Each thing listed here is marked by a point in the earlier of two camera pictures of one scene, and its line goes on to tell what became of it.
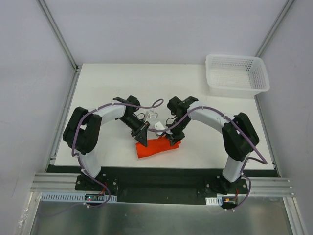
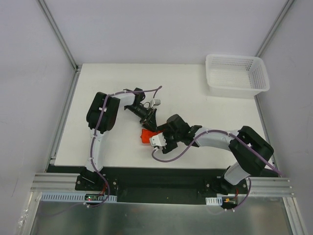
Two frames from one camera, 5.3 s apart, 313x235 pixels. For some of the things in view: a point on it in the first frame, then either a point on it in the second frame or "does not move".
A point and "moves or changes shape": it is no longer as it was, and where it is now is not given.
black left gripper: x=141 y=129 → x=149 y=116
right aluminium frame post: x=274 y=28 does not move
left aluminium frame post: x=58 y=35 does not move
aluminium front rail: x=254 y=186 does not move
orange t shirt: x=155 y=146 moves or changes shape
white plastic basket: x=231 y=76 does not move
